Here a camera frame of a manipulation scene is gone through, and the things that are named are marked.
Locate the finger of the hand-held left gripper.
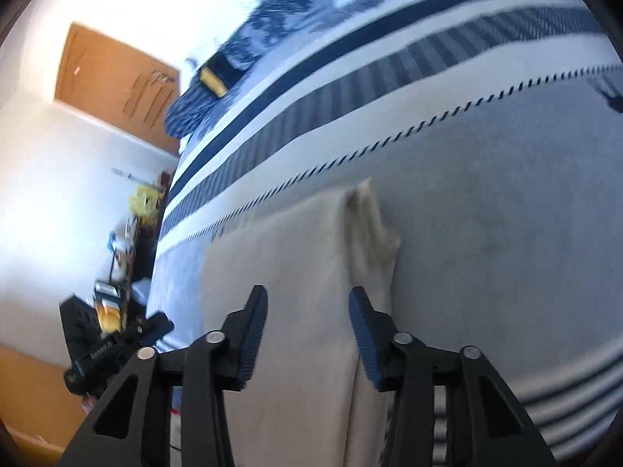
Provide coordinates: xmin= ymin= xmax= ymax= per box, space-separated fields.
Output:
xmin=119 ymin=314 xmax=176 ymax=352

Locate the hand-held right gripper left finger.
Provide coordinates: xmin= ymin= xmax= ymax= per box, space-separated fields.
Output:
xmin=58 ymin=284 xmax=269 ymax=467

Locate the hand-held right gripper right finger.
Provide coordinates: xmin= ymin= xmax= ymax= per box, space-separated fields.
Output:
xmin=348 ymin=286 xmax=558 ymax=467

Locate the cream knit garment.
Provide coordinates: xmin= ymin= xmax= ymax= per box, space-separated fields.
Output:
xmin=202 ymin=177 xmax=402 ymax=467

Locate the yellow and blue box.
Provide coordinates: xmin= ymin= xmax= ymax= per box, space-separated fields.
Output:
xmin=92 ymin=279 xmax=130 ymax=335

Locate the cardboard box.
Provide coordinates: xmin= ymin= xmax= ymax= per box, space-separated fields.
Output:
xmin=0 ymin=343 xmax=94 ymax=454

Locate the yellow plastic bag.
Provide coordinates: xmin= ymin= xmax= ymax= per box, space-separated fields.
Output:
xmin=127 ymin=182 xmax=164 ymax=221

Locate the blue white striped bedsheet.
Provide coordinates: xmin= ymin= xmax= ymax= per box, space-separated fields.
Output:
xmin=146 ymin=0 xmax=623 ymax=463

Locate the yellow cloth item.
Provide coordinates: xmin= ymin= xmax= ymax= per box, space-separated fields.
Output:
xmin=201 ymin=65 xmax=229 ymax=99

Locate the wooden door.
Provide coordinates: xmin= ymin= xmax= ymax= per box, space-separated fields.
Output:
xmin=53 ymin=22 xmax=182 ymax=156

